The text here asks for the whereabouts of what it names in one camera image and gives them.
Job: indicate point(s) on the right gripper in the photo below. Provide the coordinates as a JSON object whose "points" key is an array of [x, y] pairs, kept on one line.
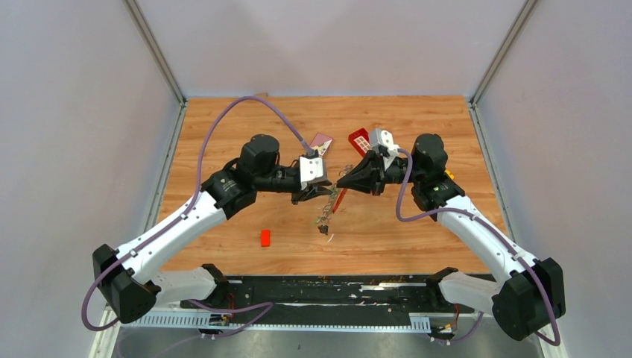
{"points": [[369, 175]]}

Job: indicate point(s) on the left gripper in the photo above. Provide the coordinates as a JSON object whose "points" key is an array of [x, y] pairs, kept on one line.
{"points": [[311, 191]]}

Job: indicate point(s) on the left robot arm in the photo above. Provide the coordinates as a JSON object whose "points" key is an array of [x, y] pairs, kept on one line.
{"points": [[129, 276]]}

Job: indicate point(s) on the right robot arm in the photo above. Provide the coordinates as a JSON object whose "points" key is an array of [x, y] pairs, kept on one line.
{"points": [[525, 293]]}

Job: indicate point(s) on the red toy brick block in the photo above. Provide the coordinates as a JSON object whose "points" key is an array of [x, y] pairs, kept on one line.
{"points": [[359, 140]]}

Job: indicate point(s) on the green key tag on holder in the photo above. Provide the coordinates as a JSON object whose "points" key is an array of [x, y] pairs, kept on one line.
{"points": [[324, 229]]}

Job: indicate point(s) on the playing card box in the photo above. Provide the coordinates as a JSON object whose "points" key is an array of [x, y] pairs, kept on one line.
{"points": [[321, 143]]}

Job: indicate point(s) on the small red block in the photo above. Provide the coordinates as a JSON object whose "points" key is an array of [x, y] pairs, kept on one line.
{"points": [[265, 238]]}

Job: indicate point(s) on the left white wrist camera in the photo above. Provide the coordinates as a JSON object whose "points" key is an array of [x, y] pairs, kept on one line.
{"points": [[312, 170]]}

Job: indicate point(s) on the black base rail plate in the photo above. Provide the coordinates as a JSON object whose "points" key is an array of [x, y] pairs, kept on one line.
{"points": [[329, 301]]}

